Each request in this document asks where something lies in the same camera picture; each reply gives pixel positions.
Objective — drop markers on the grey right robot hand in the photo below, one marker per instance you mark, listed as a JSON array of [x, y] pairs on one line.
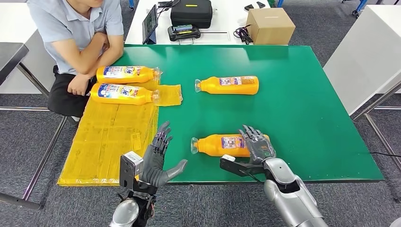
[[260, 148]]

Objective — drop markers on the black handheld controller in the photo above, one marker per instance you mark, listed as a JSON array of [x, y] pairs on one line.
[[184, 33]]

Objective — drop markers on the black tablet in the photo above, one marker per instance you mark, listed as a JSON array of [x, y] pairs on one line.
[[150, 22]]

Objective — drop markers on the yellow taped cardboard sheet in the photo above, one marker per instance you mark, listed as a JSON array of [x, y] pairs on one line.
[[106, 141]]

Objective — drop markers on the black carrying case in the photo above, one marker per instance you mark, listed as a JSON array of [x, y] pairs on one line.
[[191, 14]]

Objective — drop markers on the white side table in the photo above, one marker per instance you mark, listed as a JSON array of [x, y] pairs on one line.
[[360, 62]]

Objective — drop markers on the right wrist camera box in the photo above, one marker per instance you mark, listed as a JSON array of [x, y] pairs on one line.
[[231, 166]]

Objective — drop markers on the person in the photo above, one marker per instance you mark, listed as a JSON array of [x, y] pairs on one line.
[[75, 28]]

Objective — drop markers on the brown cardboard box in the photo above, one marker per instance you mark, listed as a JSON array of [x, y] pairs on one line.
[[268, 28]]

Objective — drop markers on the dark grey steel table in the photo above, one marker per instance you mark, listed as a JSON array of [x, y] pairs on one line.
[[11, 58]]

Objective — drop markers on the orange detergent bottle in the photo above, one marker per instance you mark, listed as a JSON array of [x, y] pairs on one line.
[[119, 98], [213, 145], [125, 78], [219, 87]]

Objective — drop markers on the green plastic crate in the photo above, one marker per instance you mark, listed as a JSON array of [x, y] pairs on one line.
[[272, 2]]

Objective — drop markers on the black power adapter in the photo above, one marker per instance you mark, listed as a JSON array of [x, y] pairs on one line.
[[165, 4]]

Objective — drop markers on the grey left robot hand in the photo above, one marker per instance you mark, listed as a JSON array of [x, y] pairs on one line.
[[153, 169]]

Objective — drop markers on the small black device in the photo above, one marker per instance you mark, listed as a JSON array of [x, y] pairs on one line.
[[260, 4], [249, 7]]

